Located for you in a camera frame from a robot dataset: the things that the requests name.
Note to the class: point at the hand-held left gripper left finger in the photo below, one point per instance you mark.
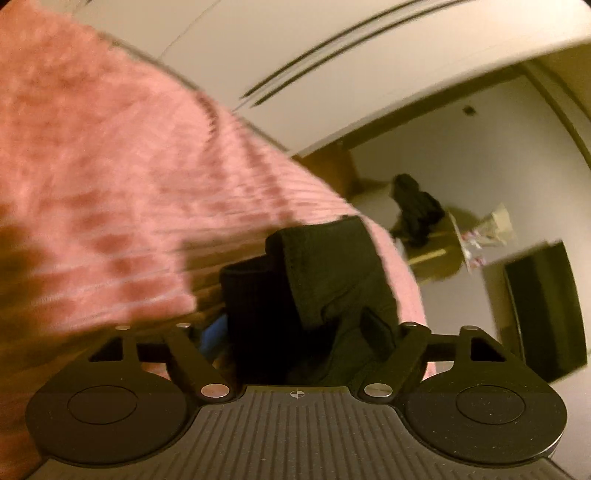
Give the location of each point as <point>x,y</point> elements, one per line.
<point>214,336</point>

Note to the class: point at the black pants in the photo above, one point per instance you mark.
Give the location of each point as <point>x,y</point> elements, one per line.
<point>318,295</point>

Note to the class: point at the pink ribbed blanket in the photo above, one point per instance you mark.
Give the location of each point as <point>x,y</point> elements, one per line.
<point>115,184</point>

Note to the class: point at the wooden door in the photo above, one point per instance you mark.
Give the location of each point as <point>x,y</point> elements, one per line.
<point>339,170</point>

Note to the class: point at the wooden stool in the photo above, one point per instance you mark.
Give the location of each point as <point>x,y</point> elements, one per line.
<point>438,249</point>

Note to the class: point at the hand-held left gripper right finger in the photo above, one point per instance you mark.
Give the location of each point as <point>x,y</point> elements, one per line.
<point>412,347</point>

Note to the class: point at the dark clothes pile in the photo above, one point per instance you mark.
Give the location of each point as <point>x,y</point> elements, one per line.
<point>415,210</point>

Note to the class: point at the crumpled plastic bag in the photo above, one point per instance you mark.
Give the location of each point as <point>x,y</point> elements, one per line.
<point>487,233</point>

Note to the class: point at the dark panel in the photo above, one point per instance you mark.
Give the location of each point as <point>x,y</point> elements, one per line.
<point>545,311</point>

